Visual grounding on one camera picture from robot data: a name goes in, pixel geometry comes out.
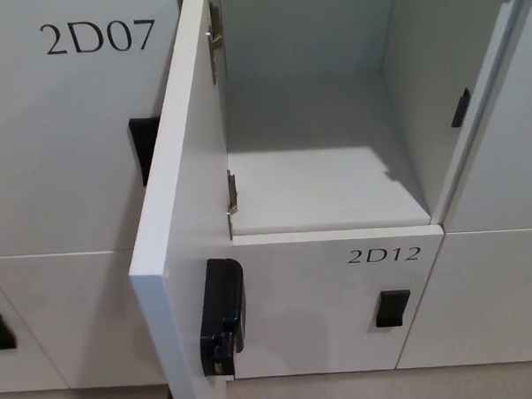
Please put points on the white door marked 2D07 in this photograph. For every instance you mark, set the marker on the white door marked 2D07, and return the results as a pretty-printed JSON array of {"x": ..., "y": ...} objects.
[{"x": 55, "y": 129}]

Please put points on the plain white cabinet door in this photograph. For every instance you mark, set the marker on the plain white cabinet door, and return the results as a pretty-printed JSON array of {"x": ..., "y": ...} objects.
[{"x": 487, "y": 300}]

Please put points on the small brass door hinge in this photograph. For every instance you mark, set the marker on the small brass door hinge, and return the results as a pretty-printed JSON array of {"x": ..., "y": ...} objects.
[{"x": 233, "y": 193}]

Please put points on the tall white cabinet door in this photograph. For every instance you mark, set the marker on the tall white cabinet door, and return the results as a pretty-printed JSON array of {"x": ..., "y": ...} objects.
[{"x": 506, "y": 131}]

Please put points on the black latch in cabinet wall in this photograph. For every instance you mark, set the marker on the black latch in cabinet wall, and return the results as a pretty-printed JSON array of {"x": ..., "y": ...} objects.
[{"x": 460, "y": 108}]

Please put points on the large brass door hinge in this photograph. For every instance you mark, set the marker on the large brass door hinge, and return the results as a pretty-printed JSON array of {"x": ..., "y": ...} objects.
[{"x": 215, "y": 36}]

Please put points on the white door marked 2D12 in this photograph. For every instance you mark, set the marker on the white door marked 2D12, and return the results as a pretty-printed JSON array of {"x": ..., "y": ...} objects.
[{"x": 314, "y": 303}]

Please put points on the black lock box on door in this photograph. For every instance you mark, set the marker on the black lock box on door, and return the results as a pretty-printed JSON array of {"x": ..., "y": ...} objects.
[{"x": 222, "y": 316}]

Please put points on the open white cabinet door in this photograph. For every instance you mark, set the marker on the open white cabinet door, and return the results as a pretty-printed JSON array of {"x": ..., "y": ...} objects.
[{"x": 181, "y": 137}]

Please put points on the open white cabinet compartment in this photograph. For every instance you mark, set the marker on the open white cabinet compartment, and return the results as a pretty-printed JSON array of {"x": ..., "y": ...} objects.
[{"x": 324, "y": 117}]

